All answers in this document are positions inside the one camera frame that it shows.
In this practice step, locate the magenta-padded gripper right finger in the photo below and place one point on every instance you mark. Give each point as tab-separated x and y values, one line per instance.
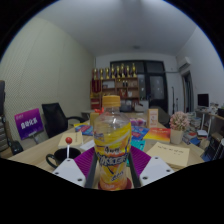
156	170

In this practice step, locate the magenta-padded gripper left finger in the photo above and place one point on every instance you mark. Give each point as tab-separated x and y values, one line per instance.
68	171

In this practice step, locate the orange-labelled drink bottle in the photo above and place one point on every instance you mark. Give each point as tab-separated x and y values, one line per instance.
112	143

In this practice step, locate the tan paper envelope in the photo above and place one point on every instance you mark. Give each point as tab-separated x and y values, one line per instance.
170	155

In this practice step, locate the red-tipped white stirrer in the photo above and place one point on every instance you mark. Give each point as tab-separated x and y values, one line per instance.
68	140

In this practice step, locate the cream book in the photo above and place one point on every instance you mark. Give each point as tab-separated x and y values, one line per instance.
74	140

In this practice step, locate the orange book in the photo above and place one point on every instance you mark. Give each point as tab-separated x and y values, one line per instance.
157	135

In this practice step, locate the blue and red book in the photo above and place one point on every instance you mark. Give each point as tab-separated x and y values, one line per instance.
139	132

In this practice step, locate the pink printed packet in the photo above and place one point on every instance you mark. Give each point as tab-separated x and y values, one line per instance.
138	121

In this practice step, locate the small standing card box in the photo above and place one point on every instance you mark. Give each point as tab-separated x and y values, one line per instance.
152	117

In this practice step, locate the pink flower potted plant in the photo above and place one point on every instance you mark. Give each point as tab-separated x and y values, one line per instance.
179	121

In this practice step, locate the pile of books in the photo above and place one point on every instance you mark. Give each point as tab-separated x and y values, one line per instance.
196	133

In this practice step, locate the black office chair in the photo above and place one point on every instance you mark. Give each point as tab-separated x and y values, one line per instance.
55	118

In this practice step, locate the purple sign board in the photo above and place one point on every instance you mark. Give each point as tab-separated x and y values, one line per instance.
29	123

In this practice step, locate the white-legged side desk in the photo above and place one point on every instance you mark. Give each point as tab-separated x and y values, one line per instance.
213	118

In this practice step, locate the black framed glass door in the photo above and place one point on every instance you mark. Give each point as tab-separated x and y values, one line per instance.
155	86

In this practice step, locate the black computer monitor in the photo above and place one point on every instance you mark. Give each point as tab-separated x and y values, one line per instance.
203	100

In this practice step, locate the wooden shelf unit with trophies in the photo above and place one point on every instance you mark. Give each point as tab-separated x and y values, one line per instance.
115	86

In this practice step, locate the white wall air conditioner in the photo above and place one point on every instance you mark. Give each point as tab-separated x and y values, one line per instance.
184	62

